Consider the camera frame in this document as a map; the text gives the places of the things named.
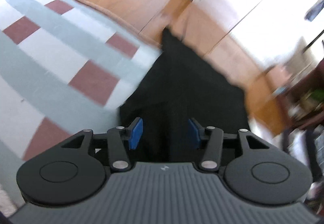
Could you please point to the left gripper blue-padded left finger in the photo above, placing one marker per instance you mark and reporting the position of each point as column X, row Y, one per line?
column 133, row 133

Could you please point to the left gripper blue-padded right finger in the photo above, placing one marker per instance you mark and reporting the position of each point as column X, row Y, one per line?
column 196, row 134

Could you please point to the black garment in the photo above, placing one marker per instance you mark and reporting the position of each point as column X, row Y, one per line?
column 179, row 86

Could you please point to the checkered red white blanket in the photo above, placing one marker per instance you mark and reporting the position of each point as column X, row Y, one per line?
column 64, row 67

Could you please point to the dark wooden shelf unit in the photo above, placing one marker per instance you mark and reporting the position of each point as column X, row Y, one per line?
column 299, row 99

